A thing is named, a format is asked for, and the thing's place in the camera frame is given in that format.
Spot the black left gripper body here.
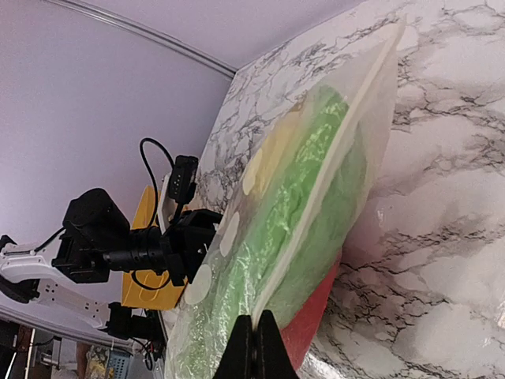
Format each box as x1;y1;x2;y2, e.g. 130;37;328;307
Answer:
160;209;223;287

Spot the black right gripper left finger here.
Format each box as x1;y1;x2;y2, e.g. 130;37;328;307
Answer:
213;315;254;379

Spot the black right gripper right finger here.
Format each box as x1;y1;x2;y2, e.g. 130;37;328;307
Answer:
254;310;298;379

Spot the clear polka dot zip bag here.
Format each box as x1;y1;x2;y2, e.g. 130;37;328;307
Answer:
165;21;405;378

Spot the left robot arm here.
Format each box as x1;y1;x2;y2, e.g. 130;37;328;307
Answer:
1;188;223;342

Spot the fake red pepper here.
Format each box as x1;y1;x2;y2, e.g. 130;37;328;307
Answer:
281;258;341;371

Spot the fake yellow lemon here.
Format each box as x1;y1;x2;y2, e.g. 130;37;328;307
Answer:
253;107;305;193

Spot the fake green lettuce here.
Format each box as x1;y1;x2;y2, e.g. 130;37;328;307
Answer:
187;85;368;357

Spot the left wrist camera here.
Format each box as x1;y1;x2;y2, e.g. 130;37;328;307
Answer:
157;155;199;233

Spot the left aluminium frame post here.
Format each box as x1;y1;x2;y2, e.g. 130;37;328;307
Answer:
47;0;237;79

